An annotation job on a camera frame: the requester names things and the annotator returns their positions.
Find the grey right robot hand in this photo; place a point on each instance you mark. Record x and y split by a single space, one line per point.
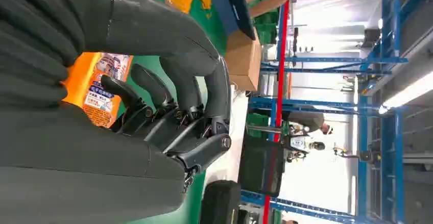
84 168

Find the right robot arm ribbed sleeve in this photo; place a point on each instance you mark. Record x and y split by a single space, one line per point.
34 46

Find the black chair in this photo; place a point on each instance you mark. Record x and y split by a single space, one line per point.
220 202

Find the black monitor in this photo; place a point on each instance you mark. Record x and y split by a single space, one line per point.
260 166

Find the green plastic crate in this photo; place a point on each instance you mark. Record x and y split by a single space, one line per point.
266 34
269 14
257 124

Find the brown cardboard box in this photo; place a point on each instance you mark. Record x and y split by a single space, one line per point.
243 60

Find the dark blue box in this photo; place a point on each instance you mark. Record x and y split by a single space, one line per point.
230 9

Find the red pole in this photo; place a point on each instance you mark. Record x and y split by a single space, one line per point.
281 63

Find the person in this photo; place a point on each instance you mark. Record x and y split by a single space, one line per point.
306 120

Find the blue metal rack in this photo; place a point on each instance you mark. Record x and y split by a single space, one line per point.
363 182

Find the ceiling light strip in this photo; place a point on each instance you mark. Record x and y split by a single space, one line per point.
409 92

